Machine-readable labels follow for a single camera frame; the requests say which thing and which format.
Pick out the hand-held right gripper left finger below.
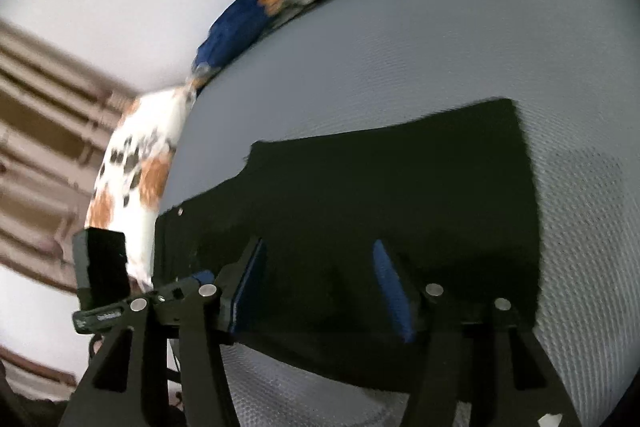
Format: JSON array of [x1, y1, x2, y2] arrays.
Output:
[[59, 236, 267, 427]]

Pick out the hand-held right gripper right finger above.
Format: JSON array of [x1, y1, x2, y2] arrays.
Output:
[[372, 239, 582, 427]]

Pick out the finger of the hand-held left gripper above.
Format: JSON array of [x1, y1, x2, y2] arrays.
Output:
[[149, 270, 217, 329]]

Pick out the black pants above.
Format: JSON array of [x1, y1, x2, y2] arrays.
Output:
[[152, 97, 544, 391]]

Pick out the white floral pillow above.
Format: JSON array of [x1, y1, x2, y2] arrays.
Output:
[[84, 79, 195, 294]]

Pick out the striped brown curtain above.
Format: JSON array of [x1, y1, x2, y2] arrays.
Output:
[[0, 19, 140, 388]]

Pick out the grey mesh bed mat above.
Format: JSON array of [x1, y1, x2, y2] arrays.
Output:
[[159, 0, 640, 427]]

